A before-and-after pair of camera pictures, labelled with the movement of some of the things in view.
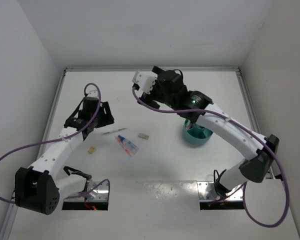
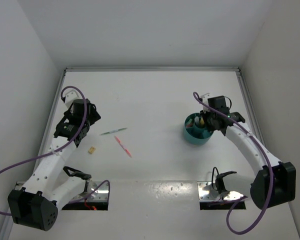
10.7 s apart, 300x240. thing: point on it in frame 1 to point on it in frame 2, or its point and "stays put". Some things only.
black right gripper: x=147 y=97 to x=210 y=127
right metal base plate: x=207 y=191 stays put
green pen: x=113 y=131 stays put
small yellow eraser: x=91 y=150 stays put
